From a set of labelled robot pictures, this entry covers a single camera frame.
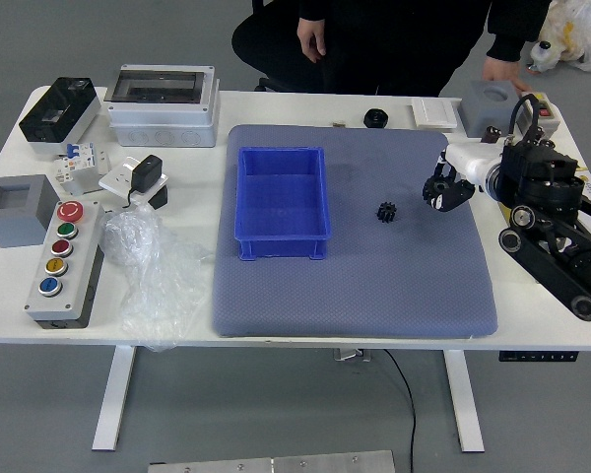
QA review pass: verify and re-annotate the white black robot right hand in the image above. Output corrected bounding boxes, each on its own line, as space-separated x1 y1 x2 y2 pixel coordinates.
422 142 501 214

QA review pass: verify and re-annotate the person's left hand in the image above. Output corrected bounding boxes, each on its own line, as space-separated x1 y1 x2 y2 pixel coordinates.
482 56 533 95

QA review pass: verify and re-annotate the person's right hand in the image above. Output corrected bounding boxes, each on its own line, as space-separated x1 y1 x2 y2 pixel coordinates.
296 18 328 64

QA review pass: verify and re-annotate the big black gear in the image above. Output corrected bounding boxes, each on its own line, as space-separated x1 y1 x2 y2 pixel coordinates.
422 175 449 208

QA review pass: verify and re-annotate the small black gear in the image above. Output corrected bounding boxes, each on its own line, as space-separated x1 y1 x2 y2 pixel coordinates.
376 200 400 224

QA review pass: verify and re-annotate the black hex nut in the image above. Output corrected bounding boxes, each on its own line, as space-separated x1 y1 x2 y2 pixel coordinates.
363 107 390 129

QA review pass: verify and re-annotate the blue plastic box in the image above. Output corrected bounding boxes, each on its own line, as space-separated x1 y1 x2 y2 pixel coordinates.
233 146 333 262

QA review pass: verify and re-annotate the grey distribution box clear lid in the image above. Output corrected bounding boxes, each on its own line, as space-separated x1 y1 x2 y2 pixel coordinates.
106 64 222 148

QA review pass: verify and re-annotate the grey block round hole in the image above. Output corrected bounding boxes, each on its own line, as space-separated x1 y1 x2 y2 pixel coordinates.
458 80 519 139

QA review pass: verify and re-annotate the white bottle black cap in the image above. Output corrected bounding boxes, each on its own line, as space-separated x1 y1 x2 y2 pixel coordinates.
528 41 562 75

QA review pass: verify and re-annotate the black office chair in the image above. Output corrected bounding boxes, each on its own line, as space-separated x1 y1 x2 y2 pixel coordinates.
230 0 306 94

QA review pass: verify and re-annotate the person's torso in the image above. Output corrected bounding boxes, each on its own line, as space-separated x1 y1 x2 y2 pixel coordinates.
295 0 498 98

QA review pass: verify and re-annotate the white yellow plastic bag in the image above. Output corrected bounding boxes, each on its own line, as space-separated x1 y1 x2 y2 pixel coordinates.
539 0 591 74

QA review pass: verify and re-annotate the grey-blue mat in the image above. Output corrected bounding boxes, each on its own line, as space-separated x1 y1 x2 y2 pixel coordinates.
211 123 499 339

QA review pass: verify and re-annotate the black table control panel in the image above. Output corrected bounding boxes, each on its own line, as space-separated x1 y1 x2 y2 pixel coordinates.
497 350 580 363

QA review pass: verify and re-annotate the black power adapter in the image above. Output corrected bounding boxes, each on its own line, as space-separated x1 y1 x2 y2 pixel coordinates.
125 154 164 207

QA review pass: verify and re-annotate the white table leg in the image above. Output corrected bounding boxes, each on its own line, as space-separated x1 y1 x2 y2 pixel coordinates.
92 344 138 452
442 348 487 453

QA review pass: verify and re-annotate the white power socket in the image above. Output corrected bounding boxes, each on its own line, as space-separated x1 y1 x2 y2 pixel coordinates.
98 156 170 204

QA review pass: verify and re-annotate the white blue circuit breaker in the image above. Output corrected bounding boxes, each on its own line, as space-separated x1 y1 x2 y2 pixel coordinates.
53 141 112 196

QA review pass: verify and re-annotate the clear plastic bag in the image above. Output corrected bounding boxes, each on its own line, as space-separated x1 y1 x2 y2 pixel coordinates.
99 204 216 353

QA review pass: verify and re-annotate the grey block square hole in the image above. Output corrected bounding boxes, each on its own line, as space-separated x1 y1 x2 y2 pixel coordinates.
0 174 61 249

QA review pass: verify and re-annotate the grey push button station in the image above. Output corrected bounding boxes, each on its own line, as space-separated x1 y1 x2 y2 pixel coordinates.
23 199 107 330

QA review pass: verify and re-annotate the grey metal plate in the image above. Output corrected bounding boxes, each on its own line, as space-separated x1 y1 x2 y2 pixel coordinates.
147 449 396 473

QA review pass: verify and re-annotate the white wall switch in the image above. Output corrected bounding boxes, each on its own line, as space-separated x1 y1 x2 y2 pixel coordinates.
406 97 460 131

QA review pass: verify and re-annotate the grey switch box red button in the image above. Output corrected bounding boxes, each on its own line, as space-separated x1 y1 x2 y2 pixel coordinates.
516 91 563 142

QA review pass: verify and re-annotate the metal bracket under table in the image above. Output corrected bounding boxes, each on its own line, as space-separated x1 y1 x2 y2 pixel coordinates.
333 348 373 364

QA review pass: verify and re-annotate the black and white enclosure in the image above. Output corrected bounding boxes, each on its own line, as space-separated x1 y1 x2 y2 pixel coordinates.
18 76 102 155

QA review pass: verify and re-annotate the black floor cable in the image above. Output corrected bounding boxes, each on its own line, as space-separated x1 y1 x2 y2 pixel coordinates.
383 348 419 473

